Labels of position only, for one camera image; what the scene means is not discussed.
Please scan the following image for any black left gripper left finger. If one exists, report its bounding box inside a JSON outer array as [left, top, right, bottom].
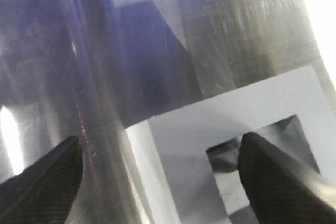
[[1, 136, 83, 223]]

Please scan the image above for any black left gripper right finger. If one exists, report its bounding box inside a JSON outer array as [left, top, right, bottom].
[[238, 132, 335, 223]]

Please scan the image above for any gray square hollow base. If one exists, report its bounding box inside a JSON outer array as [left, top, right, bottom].
[[127, 66, 335, 223]]

